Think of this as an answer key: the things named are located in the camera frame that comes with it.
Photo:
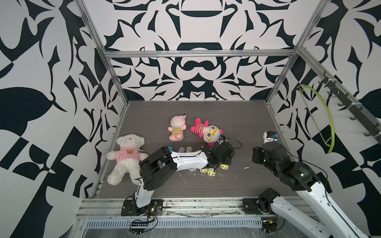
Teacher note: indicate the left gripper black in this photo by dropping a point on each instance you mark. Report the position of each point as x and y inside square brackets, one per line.
[228, 161]

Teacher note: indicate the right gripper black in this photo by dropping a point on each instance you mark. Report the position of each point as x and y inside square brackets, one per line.
[257, 150]

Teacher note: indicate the light green flashlight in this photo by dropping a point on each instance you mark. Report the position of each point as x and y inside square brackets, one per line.
[189, 149]
[211, 172]

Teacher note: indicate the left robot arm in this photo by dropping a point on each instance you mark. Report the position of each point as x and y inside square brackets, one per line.
[157, 169]

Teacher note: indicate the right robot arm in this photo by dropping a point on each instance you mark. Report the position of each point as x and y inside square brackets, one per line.
[333, 222]

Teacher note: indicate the white plush yellow glasses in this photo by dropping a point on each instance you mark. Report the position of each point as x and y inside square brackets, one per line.
[209, 133]

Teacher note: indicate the pink plush striped shirt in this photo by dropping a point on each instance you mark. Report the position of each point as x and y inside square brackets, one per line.
[177, 127]

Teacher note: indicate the black connector box right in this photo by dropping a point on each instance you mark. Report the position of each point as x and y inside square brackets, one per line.
[269, 226]

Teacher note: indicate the black connector box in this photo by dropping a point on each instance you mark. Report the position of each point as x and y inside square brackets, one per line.
[139, 226]
[269, 226]

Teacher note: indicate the white teddy bear pink shirt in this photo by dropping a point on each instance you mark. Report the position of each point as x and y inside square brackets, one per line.
[127, 158]

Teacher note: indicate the black connector box left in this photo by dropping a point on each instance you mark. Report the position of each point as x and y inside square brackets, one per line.
[139, 226]

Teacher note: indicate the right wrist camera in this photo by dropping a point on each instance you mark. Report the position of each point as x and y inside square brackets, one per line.
[270, 136]

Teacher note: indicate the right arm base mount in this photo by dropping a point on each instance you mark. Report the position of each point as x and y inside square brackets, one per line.
[260, 205]

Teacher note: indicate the green hoop on wall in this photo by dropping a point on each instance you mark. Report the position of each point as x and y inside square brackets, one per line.
[330, 141]

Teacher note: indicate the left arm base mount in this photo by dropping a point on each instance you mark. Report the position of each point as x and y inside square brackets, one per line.
[130, 208]

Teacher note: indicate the black hook rail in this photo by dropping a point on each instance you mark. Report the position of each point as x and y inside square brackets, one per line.
[358, 110]

